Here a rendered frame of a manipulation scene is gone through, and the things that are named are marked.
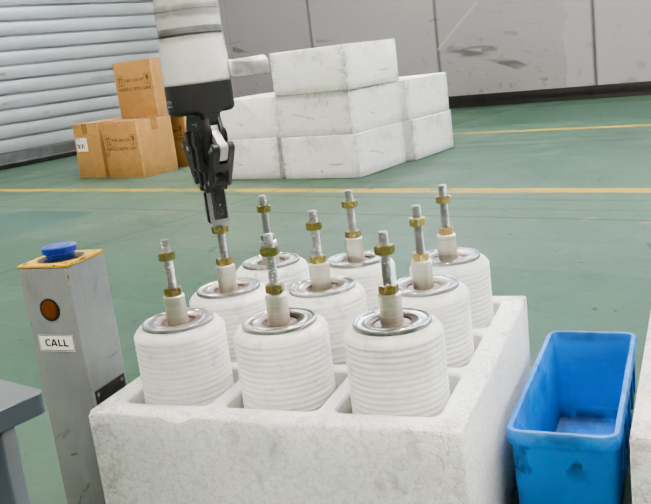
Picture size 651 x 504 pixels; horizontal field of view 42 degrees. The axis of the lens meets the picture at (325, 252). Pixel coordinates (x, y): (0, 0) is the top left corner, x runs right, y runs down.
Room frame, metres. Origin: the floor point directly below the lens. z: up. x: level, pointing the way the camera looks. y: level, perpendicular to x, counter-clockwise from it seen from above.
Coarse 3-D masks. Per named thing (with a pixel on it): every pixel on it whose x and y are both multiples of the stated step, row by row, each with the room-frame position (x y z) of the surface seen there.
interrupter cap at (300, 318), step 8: (264, 312) 0.84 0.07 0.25; (296, 312) 0.82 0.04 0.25; (304, 312) 0.82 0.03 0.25; (312, 312) 0.81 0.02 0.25; (248, 320) 0.82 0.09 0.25; (256, 320) 0.81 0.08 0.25; (264, 320) 0.82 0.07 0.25; (296, 320) 0.81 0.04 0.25; (304, 320) 0.79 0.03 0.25; (312, 320) 0.79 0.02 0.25; (248, 328) 0.79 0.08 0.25; (256, 328) 0.79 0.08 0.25; (264, 328) 0.78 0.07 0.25; (272, 328) 0.78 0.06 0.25; (280, 328) 0.78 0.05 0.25; (288, 328) 0.77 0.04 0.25; (296, 328) 0.77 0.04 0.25
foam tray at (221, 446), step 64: (512, 320) 0.93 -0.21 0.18; (128, 384) 0.88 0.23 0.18; (512, 384) 0.89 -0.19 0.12; (128, 448) 0.79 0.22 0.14; (192, 448) 0.76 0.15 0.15; (256, 448) 0.74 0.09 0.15; (320, 448) 0.71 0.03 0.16; (384, 448) 0.69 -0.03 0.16; (448, 448) 0.66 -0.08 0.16; (512, 448) 0.86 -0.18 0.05
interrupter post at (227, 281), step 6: (234, 264) 0.96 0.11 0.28; (216, 270) 0.96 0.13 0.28; (222, 270) 0.95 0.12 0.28; (228, 270) 0.95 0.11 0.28; (234, 270) 0.96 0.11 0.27; (222, 276) 0.95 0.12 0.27; (228, 276) 0.95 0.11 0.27; (234, 276) 0.95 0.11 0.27; (222, 282) 0.95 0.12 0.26; (228, 282) 0.95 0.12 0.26; (234, 282) 0.95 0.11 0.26; (222, 288) 0.95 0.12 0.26; (228, 288) 0.95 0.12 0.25; (234, 288) 0.95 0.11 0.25
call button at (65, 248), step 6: (48, 246) 0.95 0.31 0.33; (54, 246) 0.95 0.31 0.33; (60, 246) 0.94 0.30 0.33; (66, 246) 0.94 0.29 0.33; (72, 246) 0.95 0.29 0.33; (42, 252) 0.95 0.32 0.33; (48, 252) 0.94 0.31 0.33; (54, 252) 0.94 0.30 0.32; (60, 252) 0.94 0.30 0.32; (66, 252) 0.94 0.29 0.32; (72, 252) 0.95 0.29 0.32; (48, 258) 0.95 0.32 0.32; (54, 258) 0.94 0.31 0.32; (60, 258) 0.94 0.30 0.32
